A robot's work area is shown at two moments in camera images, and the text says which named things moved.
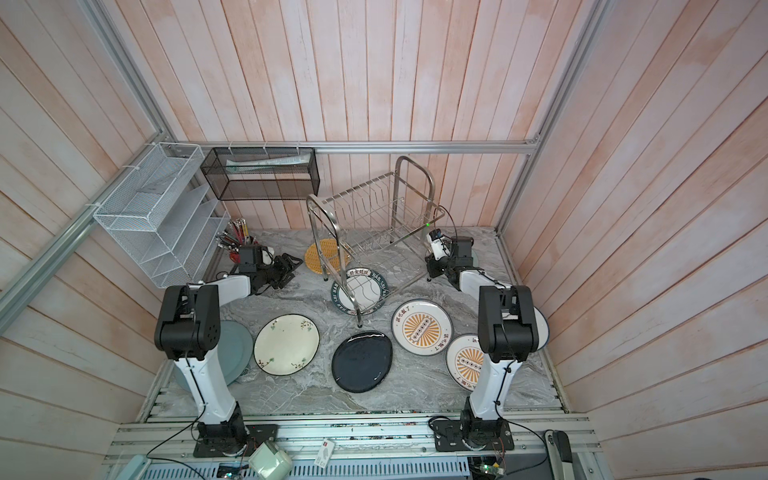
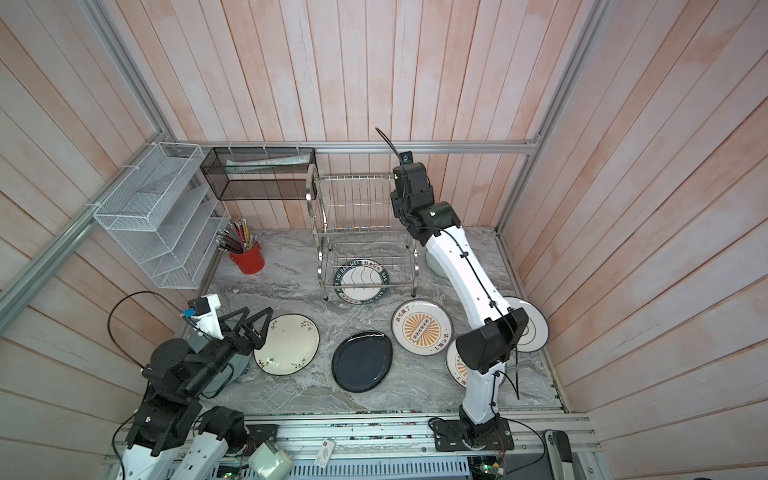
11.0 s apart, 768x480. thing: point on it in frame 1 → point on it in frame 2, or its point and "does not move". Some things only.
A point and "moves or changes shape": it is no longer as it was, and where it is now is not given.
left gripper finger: [281, 278] → [245, 313]
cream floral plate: [286, 344] does not move
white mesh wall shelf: [165, 217] does not move
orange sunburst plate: [422, 327] does not move
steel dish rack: [376, 237] moves or changes shape
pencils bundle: [235, 235] does not move
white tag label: [324, 454] does not move
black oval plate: [361, 361] does not move
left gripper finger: [292, 261] → [254, 336]
